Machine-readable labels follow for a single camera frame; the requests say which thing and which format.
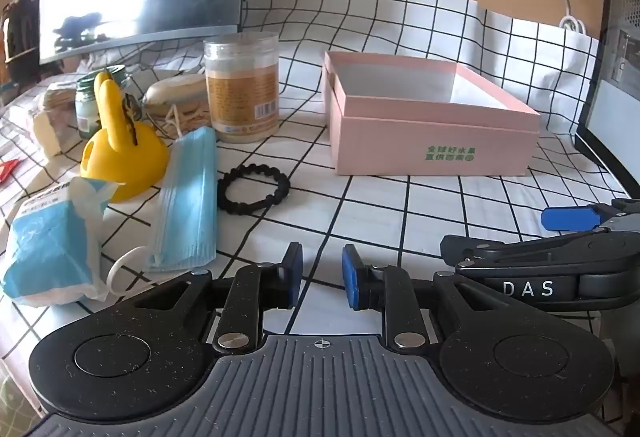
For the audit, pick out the yellow rabbit-shaped holder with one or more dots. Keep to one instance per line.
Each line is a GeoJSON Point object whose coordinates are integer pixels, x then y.
{"type": "Point", "coordinates": [120, 157]}

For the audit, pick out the brown patterned hair clip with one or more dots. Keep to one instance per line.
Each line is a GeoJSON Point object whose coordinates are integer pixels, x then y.
{"type": "Point", "coordinates": [131, 117]}

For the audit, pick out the red packet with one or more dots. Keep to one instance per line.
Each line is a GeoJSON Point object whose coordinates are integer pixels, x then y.
{"type": "Point", "coordinates": [7, 168]}

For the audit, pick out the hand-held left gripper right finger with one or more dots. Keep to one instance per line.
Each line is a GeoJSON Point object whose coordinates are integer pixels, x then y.
{"type": "Point", "coordinates": [351, 277]}

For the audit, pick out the white zip pouch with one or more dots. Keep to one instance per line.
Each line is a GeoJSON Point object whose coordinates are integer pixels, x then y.
{"type": "Point", "coordinates": [175, 89]}

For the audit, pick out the black framed monitor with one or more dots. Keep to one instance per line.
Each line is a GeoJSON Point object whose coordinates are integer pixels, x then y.
{"type": "Point", "coordinates": [615, 117]}

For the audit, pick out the blue tissue pack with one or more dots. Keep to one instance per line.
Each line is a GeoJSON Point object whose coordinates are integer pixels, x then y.
{"type": "Point", "coordinates": [45, 242]}

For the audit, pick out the pink cardboard box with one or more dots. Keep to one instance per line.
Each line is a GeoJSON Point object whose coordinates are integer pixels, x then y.
{"type": "Point", "coordinates": [400, 142]}

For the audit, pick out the blue face mask pack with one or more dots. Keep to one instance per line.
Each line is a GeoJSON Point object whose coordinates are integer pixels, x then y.
{"type": "Point", "coordinates": [185, 197]}

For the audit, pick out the black white checked tablecloth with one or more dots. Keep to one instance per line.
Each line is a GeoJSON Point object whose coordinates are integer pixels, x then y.
{"type": "Point", "coordinates": [400, 217]}

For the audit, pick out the green lid glass jar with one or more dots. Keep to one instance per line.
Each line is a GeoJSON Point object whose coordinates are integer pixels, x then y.
{"type": "Point", "coordinates": [85, 107]}

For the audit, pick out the white plug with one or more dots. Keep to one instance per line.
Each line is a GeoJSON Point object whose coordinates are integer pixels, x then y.
{"type": "Point", "coordinates": [571, 23]}

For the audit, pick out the clear plastic jar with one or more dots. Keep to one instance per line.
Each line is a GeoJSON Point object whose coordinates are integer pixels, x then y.
{"type": "Point", "coordinates": [240, 92]}

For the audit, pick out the cotton swab pack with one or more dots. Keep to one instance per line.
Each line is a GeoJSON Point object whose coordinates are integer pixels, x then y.
{"type": "Point", "coordinates": [57, 97]}

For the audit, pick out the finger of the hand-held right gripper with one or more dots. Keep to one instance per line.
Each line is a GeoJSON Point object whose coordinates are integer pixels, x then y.
{"type": "Point", "coordinates": [570, 218]}
{"type": "Point", "coordinates": [475, 249]}

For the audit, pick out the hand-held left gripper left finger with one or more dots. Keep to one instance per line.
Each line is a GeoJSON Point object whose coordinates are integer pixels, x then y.
{"type": "Point", "coordinates": [292, 267]}

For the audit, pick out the green patterned cloth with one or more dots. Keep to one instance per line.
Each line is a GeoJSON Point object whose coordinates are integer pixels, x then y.
{"type": "Point", "coordinates": [12, 402]}

